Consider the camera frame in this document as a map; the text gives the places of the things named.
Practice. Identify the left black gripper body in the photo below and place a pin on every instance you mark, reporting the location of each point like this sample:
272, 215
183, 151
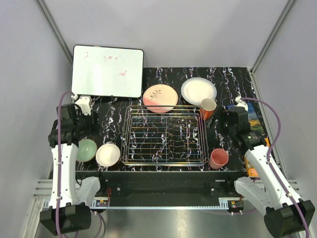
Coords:
85, 122

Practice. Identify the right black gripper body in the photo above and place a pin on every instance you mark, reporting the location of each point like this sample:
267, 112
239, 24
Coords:
230, 128

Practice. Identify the mint green bowl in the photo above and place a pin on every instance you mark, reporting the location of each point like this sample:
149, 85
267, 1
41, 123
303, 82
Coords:
87, 149

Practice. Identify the orange bowl white inside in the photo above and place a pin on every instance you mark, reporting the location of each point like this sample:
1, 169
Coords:
108, 155

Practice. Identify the white fluted plate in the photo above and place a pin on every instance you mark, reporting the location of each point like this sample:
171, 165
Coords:
194, 90

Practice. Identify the pink plate with leaf sprig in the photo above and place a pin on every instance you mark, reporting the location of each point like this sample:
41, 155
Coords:
160, 98

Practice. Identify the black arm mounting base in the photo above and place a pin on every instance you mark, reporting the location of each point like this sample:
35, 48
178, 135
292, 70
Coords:
167, 189

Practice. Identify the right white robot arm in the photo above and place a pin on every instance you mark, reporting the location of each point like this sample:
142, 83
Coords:
285, 212

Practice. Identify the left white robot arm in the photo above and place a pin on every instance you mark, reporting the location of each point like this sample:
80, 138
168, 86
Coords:
69, 209

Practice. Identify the orange mug white inside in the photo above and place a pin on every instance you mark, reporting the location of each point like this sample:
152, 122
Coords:
207, 108

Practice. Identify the Animal Farm book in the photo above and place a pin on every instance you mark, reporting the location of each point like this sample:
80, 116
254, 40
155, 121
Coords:
254, 120

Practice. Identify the pink plastic cup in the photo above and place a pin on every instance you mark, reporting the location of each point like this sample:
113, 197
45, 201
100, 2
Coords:
218, 158

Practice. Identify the orange Treehouse book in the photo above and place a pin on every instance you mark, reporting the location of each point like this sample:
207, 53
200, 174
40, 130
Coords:
258, 158

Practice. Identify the white dry-erase board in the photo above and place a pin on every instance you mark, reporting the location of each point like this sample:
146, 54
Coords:
107, 71

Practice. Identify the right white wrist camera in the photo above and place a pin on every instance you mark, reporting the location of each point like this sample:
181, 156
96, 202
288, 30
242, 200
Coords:
241, 103

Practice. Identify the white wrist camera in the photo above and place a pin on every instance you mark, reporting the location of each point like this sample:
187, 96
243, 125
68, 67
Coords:
82, 105
241, 103

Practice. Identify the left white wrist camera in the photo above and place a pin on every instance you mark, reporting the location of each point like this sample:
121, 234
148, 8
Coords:
82, 105

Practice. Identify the metal wire dish rack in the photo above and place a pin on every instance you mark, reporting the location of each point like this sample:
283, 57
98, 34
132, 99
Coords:
167, 136

